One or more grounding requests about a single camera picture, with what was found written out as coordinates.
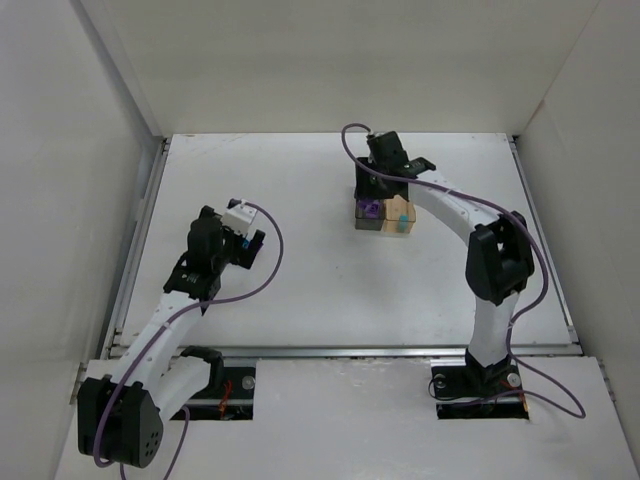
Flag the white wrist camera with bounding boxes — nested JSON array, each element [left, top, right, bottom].
[[366, 131, 384, 146], [221, 199, 258, 236]]

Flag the orange transparent container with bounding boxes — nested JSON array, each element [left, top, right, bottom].
[[382, 195, 416, 235]]

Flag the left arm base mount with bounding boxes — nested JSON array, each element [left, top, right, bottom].
[[186, 363, 257, 421]]

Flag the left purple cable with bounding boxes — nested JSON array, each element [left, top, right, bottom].
[[93, 201, 285, 479]]

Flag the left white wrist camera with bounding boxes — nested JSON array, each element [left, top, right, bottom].
[[221, 199, 258, 236]]

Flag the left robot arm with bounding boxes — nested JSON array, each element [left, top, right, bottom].
[[77, 199, 265, 468]]

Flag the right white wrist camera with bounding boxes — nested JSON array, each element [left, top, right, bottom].
[[366, 131, 384, 146]]

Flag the purple printed lego brick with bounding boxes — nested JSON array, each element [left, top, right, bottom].
[[361, 199, 384, 219]]

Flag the grey transparent container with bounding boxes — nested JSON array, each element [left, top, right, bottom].
[[354, 199, 386, 231]]

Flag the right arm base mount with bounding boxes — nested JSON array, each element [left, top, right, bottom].
[[429, 364, 529, 420]]

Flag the aluminium rail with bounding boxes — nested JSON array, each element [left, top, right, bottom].
[[107, 345, 584, 362]]

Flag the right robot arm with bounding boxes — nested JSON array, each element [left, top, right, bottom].
[[354, 131, 537, 390]]

